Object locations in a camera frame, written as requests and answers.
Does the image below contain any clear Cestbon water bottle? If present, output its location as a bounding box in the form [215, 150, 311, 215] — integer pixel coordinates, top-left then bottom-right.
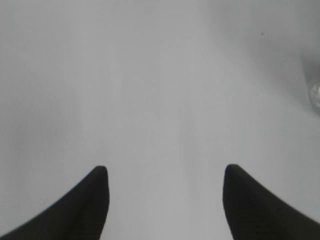
[300, 52, 320, 116]

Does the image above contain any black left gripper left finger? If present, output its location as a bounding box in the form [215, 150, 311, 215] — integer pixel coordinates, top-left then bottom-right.
[1, 165, 110, 240]

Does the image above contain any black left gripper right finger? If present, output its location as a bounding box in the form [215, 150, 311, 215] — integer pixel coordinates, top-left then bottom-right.
[222, 164, 320, 240]

